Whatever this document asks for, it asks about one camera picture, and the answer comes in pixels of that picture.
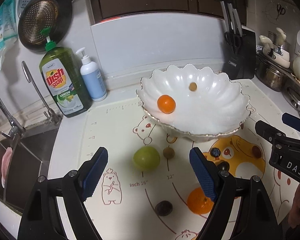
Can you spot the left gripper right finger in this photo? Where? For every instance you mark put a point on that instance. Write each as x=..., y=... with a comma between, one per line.
x=204, y=172

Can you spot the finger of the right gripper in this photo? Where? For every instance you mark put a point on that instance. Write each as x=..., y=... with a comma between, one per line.
x=270, y=133
x=291, y=121

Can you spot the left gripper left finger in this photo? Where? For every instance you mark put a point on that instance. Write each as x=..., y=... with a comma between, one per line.
x=93, y=171

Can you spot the blueberry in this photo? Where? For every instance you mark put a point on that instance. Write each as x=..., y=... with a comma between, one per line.
x=215, y=152

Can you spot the large orange mandarin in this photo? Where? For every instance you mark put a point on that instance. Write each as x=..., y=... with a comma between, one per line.
x=198, y=202

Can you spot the brown longan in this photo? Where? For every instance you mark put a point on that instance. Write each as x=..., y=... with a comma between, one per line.
x=168, y=153

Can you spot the green apple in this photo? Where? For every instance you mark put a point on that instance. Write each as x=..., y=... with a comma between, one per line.
x=146, y=158

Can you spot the dark plum grape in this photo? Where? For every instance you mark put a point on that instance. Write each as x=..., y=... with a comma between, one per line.
x=223, y=166

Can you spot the cream bear baking mat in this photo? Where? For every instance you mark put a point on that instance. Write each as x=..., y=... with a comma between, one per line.
x=122, y=205

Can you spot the steel pot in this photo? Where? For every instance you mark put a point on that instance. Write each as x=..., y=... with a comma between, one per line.
x=270, y=75

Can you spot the white scalloped bowl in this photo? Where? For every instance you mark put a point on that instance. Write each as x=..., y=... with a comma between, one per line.
x=217, y=109

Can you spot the cream saucepan stack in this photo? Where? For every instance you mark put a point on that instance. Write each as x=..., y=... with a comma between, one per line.
x=274, y=51

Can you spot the small orange in bowl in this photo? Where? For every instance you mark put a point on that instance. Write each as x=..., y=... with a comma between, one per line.
x=166, y=104

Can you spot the tan longan in bowl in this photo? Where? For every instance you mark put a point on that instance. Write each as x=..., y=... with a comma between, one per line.
x=193, y=87

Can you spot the green dish soap bottle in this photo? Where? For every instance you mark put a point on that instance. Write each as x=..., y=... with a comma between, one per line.
x=60, y=72

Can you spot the black knife block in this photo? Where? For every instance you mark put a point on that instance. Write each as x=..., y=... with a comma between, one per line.
x=239, y=55

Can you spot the white blue pump bottle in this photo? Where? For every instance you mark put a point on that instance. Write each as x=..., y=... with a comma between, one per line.
x=92, y=77

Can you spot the packaged wipes bag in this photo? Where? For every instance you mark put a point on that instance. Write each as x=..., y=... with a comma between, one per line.
x=8, y=28

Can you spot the hanging metal strainer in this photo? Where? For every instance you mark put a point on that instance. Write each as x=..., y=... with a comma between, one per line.
x=41, y=14

